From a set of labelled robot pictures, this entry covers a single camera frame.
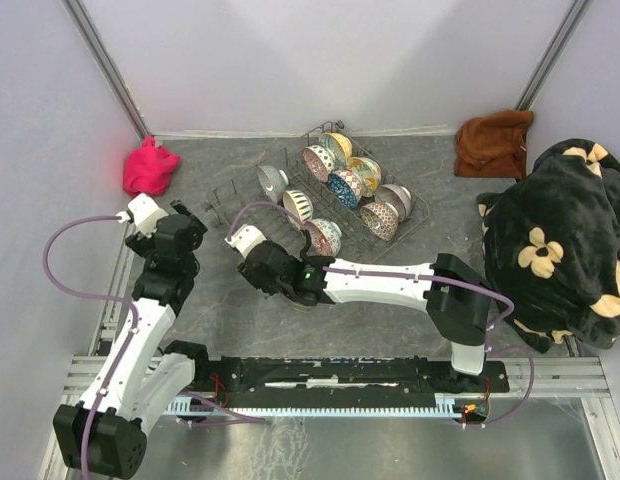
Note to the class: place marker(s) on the black floral blanket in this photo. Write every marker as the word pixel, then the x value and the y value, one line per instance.
pixel 551 244

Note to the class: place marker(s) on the wire dish rack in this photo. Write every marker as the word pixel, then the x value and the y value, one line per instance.
pixel 358 244

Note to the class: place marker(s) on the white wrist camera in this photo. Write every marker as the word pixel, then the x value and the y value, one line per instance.
pixel 143 214
pixel 245 239

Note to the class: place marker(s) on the red patterned green bowl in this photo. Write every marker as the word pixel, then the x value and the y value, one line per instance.
pixel 325 236

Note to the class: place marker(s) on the yellow green floral bowl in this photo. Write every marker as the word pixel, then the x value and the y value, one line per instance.
pixel 368 171

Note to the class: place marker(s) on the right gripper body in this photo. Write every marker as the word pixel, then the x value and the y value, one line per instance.
pixel 269 288

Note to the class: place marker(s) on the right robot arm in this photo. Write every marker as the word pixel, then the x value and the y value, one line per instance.
pixel 453 296

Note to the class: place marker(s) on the red dotted white bowl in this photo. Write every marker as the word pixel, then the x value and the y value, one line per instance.
pixel 319 160

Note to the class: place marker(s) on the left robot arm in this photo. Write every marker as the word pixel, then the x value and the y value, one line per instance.
pixel 105 433

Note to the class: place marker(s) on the grey blue bowl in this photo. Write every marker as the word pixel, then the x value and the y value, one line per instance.
pixel 273 182

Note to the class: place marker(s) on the red scale patterned bowl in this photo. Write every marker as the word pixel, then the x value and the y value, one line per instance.
pixel 381 218

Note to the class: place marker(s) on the blue red patterned bowl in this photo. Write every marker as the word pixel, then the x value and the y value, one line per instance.
pixel 346 186

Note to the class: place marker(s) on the blue cable duct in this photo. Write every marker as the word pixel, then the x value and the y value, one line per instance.
pixel 444 408

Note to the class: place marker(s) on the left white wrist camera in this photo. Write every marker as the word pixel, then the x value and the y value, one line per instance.
pixel 143 214

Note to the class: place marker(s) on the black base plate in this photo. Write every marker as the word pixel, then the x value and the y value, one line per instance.
pixel 341 382

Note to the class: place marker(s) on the aluminium frame rail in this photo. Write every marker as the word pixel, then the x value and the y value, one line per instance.
pixel 570 377

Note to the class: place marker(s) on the pink cloth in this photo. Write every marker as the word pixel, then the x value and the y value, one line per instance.
pixel 149 168

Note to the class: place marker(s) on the grey purple bowl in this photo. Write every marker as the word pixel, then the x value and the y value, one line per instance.
pixel 397 196

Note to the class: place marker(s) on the yellow teal bowl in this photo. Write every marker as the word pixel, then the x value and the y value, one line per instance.
pixel 340 145

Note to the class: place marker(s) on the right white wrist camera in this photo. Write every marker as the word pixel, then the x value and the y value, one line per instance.
pixel 245 239

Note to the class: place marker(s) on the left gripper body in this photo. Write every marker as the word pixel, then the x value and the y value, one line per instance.
pixel 144 246

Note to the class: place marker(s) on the black striped white bowl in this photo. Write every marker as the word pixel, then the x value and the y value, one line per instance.
pixel 300 205

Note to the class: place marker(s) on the brown cloth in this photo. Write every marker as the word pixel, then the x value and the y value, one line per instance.
pixel 493 146

